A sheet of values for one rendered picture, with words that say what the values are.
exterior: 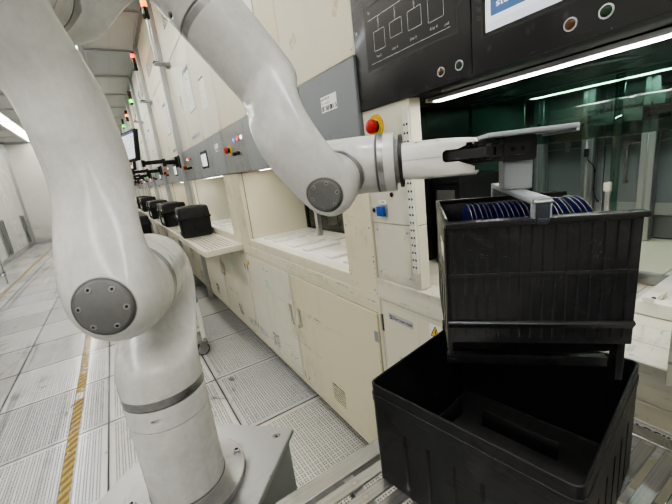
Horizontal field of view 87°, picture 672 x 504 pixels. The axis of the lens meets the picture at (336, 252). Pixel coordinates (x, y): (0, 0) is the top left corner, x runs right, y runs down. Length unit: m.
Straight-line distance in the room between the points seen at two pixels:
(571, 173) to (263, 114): 1.46
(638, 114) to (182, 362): 1.20
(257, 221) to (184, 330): 1.82
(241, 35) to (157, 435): 0.56
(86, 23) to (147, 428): 0.57
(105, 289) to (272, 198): 1.99
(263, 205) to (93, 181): 1.92
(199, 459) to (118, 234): 0.37
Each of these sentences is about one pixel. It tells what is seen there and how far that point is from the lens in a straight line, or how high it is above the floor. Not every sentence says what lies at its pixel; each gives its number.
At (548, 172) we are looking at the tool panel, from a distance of 1.80.
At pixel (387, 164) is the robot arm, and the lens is 0.50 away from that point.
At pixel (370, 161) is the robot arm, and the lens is 0.50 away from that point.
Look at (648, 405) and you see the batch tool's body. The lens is 0.85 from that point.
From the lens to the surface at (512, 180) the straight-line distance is 0.54.
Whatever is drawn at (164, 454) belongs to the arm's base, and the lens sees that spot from 0.65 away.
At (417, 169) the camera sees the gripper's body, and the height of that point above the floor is 1.24.
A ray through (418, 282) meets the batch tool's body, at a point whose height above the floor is 0.89.
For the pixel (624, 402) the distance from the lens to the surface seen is 0.60.
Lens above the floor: 1.25
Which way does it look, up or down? 14 degrees down
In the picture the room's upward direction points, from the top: 7 degrees counter-clockwise
